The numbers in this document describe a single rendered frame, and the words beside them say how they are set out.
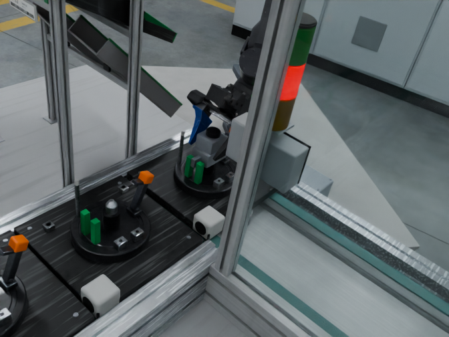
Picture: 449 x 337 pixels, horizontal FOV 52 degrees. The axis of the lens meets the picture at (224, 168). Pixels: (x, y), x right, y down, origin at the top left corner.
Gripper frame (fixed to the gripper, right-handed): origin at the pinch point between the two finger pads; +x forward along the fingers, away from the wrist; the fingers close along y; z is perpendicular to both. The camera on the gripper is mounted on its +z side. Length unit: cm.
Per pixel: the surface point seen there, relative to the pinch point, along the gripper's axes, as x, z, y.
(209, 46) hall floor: -95, -237, -192
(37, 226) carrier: 32.2, 15.1, -9.5
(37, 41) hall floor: -10, -158, -265
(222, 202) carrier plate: 9.3, -5.9, 7.8
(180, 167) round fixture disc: 8.4, -4.1, -4.3
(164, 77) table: -14, -43, -54
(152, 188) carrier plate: 15.4, -0.3, -4.4
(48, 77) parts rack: 9, -3, -52
